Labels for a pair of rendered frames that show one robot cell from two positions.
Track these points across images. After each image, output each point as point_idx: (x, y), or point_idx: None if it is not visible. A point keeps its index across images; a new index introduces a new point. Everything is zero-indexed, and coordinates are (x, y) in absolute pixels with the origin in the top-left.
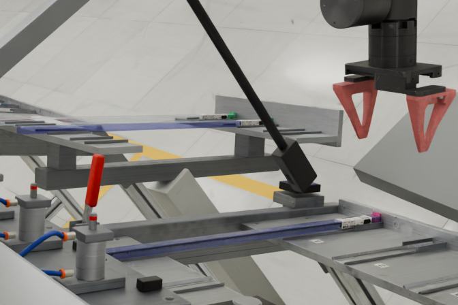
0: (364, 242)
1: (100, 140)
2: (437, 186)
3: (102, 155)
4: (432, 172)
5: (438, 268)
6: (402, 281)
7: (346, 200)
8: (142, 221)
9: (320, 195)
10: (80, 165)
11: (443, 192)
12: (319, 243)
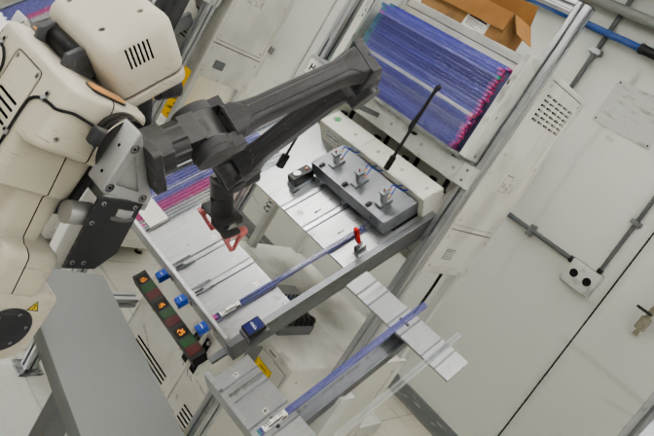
0: (232, 288)
1: (370, 284)
2: (146, 378)
3: (354, 228)
4: (142, 387)
5: (208, 262)
6: (232, 244)
7: (225, 334)
8: (339, 273)
9: (240, 330)
10: (393, 345)
11: (145, 373)
12: (255, 281)
